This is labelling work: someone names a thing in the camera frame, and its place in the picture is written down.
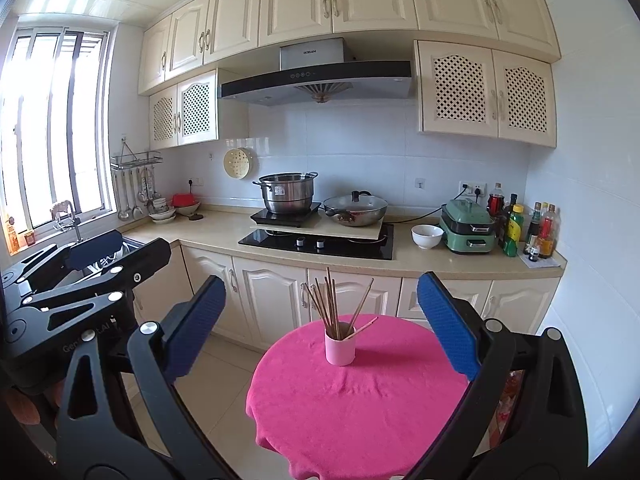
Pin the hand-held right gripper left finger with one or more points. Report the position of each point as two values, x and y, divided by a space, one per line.
197 330

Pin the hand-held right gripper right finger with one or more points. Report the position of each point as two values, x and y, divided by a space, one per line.
450 325

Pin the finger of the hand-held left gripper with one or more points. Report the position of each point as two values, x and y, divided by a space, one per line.
95 250
145 260

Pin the pink cup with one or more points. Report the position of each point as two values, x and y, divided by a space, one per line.
340 352

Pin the bunch of wooden chopsticks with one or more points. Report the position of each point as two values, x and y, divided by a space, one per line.
330 310

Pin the metal faucet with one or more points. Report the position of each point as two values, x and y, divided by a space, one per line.
67 217

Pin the metal ladle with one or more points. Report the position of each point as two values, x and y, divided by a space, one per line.
123 215
136 211

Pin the stack of white bowls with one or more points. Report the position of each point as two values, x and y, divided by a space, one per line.
162 214

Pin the hanging metal skimmer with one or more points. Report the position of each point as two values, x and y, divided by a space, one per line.
142 195

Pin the small jar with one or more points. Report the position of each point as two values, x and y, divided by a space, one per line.
29 237

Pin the bowl with red lid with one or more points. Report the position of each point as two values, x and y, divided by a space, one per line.
186 202

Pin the beige kitchen countertop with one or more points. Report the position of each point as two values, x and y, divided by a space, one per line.
220 232

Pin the amber bottle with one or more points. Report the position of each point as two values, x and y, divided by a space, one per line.
12 237

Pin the white bowl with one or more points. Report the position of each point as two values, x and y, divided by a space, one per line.
427 237

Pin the green electric multicooker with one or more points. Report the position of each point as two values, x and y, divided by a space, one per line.
467 230

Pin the metal hanging utensil rack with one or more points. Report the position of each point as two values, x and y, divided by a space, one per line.
135 160

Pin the colourful packaging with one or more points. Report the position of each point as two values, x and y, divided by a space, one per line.
510 405

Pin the small dropper bottle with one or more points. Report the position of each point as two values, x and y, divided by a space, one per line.
533 255

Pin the yellow green bottle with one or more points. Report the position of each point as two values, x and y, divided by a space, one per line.
514 232

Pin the white paper sheet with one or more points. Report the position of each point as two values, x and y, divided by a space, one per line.
550 262

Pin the dark green oil bottle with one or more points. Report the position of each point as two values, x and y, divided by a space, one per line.
507 220

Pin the pink tablecloth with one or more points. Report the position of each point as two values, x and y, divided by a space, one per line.
360 410

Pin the black induction cooker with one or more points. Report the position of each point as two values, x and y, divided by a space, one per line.
262 217

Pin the black glass gas hob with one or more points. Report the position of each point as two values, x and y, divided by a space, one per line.
350 249

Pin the dark sauce bottle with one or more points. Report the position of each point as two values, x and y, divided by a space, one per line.
532 227

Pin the dark bottle with red label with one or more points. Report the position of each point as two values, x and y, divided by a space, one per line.
496 205

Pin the cream perforated steamer plate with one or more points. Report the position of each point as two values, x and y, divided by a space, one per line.
239 163

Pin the red orange sauce bottle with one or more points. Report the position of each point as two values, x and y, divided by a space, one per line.
548 232

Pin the beige board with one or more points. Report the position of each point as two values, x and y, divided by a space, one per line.
350 232

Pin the barred window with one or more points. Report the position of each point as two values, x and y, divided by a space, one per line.
50 110

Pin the cream lattice door cabinet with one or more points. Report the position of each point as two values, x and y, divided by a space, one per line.
176 115
492 90

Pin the wok with glass lid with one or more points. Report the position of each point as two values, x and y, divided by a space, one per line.
357 207

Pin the stainless steel stockpot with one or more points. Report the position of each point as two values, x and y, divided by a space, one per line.
287 192

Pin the steel range hood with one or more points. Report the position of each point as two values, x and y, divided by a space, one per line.
265 87

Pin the small wall socket with plug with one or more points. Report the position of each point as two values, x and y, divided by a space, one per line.
195 182

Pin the white double wall socket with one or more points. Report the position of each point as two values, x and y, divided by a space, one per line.
477 189

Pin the cream upper wall cabinets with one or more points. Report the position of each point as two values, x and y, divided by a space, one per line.
300 0

